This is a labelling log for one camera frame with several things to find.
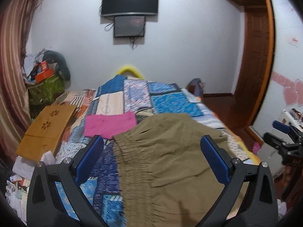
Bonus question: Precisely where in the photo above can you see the white plastic cabinet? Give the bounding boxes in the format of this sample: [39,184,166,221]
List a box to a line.
[277,109,303,132]

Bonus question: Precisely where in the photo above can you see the large black wall television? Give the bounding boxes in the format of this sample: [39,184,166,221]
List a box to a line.
[101,0,159,17]

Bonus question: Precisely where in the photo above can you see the white papers pile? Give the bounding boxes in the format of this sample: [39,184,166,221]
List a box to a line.
[4,151,57,225]

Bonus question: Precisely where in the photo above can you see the grey stuffed pillow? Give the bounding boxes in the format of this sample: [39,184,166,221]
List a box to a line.
[43,50,71,81]

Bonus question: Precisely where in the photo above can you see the orange box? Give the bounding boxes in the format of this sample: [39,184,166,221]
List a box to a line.
[35,61,54,83]

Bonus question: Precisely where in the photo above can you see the olive brown pants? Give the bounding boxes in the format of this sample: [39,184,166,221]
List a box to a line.
[113,113,228,226]

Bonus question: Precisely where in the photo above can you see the green patterned storage bag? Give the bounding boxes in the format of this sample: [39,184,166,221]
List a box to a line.
[28,74,65,105]

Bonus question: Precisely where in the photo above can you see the pink folded cloth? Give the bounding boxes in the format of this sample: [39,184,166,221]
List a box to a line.
[84,111,137,139]

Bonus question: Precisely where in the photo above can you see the orange striped blanket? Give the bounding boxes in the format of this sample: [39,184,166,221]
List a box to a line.
[53,89,96,120]

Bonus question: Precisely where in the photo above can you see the striped red brown curtain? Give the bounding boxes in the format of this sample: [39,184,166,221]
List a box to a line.
[1,0,38,160]

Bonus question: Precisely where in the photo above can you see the pink heart wall stickers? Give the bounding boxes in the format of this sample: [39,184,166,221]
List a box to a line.
[271,72,303,107]

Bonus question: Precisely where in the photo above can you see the yellow headboard edge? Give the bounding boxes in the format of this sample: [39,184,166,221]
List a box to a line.
[117,65,144,79]

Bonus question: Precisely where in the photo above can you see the dark bag by bed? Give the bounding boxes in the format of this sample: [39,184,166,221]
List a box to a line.
[186,78,205,99]

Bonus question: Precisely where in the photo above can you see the small black wall monitor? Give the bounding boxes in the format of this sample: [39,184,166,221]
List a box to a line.
[113,15,146,38]

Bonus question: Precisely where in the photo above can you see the brown wooden door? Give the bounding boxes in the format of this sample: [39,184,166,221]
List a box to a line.
[233,7,269,128]

